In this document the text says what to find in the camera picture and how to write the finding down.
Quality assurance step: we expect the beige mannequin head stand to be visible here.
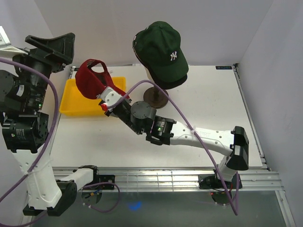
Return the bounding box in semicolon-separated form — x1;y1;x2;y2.
143;67;169;109

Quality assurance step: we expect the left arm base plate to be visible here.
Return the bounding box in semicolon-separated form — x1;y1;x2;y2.
93;175;116;190

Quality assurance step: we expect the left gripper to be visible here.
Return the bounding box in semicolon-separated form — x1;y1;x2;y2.
9;32;74;111

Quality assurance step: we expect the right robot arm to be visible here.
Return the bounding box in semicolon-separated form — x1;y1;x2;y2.
100;101;249;188

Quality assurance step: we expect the dark green cap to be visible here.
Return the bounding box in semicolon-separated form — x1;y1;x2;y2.
133;21;188;81

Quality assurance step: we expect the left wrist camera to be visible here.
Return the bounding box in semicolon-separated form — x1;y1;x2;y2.
0;26;26;58

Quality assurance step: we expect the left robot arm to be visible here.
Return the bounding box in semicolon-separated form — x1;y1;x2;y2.
0;31;100;217

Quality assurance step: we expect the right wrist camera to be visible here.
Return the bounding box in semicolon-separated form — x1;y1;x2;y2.
96;87;122;112

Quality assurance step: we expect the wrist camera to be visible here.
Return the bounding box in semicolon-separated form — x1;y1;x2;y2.
96;87;122;112
0;26;26;58

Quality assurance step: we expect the yellow plastic tray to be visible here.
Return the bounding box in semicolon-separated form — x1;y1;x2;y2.
58;76;127;118

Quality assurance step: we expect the black cap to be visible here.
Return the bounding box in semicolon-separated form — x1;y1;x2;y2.
134;52;189;90

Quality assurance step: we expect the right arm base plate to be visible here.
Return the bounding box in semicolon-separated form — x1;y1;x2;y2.
198;174;237;189

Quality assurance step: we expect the red cap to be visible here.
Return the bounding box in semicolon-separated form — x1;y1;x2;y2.
75;59;126;99

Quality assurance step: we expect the aluminium frame rail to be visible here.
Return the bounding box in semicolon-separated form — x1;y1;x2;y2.
51;166;285;193

